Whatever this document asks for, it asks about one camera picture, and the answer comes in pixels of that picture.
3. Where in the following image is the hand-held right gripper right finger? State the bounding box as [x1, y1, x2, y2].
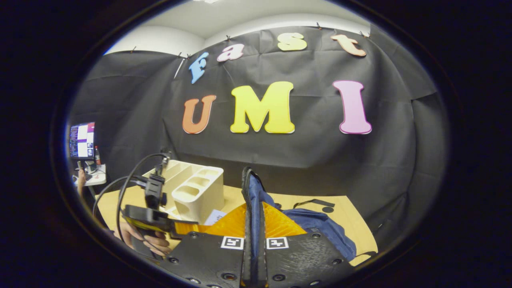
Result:
[253, 201, 356, 288]

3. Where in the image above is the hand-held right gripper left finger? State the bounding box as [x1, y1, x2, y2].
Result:
[168, 203, 253, 288]

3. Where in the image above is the blue-grey book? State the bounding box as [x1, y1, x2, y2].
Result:
[204, 209, 227, 226]

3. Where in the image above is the cream white bookshelf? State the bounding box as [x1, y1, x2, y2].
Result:
[142, 160, 224, 225]

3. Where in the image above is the blue schoolbag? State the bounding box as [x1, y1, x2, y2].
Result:
[241, 166, 378, 262]

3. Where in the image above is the white side table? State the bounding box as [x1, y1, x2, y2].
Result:
[72, 164, 107, 187]

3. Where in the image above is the computer monitor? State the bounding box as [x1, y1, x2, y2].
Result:
[69, 122, 96, 174]

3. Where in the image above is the black backdrop cloth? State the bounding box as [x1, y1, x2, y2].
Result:
[68, 26, 448, 256]

